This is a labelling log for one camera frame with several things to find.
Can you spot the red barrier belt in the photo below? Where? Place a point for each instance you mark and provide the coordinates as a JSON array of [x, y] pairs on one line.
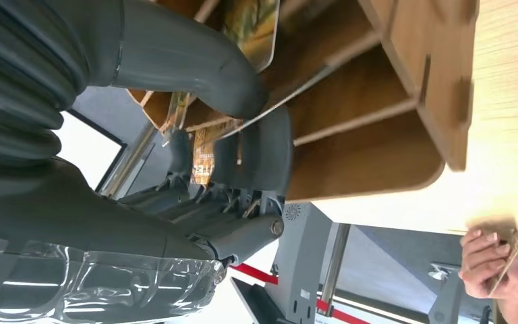
[[254, 273]]

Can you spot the grey kiosk stand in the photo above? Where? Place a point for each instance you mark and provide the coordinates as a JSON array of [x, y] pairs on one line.
[[446, 295]]

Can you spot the person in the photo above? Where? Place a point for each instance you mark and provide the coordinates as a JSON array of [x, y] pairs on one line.
[[500, 277]]

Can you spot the chrome stanchion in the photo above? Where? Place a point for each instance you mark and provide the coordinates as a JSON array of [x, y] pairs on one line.
[[332, 268], [129, 165]]

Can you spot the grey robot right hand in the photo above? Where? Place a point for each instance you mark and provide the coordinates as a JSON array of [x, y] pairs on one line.
[[174, 53]]

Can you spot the wooden card holder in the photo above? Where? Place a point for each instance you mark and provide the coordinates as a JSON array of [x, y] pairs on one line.
[[375, 147]]

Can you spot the grey kiosk panel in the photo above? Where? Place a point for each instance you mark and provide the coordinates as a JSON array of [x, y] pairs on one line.
[[303, 259]]

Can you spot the black kiosk screen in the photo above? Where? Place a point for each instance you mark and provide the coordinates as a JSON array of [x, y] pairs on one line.
[[254, 304]]

